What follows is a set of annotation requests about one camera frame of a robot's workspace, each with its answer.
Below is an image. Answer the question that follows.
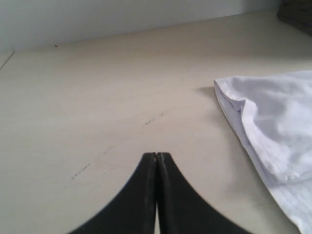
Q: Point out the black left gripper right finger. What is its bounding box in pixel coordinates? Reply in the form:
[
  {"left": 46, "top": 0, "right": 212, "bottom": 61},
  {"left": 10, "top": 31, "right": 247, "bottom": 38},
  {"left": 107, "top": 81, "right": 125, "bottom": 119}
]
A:
[{"left": 156, "top": 153, "right": 248, "bottom": 234}]

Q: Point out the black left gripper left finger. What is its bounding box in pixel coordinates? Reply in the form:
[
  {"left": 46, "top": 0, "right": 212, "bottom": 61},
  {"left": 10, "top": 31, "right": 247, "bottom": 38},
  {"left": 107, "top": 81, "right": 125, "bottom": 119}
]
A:
[{"left": 71, "top": 153, "right": 157, "bottom": 234}]

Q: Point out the white t-shirt red lettering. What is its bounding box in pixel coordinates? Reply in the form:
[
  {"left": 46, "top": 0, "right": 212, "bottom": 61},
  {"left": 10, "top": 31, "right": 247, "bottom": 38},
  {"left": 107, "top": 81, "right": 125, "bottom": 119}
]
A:
[{"left": 214, "top": 70, "right": 312, "bottom": 234}]

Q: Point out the dark brown wicker basket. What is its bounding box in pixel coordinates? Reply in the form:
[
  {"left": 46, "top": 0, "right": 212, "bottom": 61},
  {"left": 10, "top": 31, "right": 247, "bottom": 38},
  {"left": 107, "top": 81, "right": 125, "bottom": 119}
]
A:
[{"left": 276, "top": 0, "right": 312, "bottom": 35}]

